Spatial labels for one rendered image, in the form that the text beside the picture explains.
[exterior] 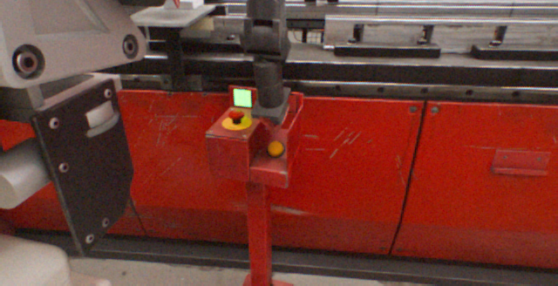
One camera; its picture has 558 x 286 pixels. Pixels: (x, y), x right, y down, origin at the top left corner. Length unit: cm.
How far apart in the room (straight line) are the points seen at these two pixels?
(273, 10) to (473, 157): 82
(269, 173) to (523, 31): 84
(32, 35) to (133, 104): 102
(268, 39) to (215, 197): 77
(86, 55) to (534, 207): 136
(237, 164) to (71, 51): 67
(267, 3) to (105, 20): 44
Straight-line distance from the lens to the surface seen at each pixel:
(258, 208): 98
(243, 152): 82
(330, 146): 113
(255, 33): 66
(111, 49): 23
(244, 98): 93
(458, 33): 120
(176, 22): 93
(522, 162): 130
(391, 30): 114
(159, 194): 137
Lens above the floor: 117
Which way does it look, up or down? 28 degrees down
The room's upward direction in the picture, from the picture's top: straight up
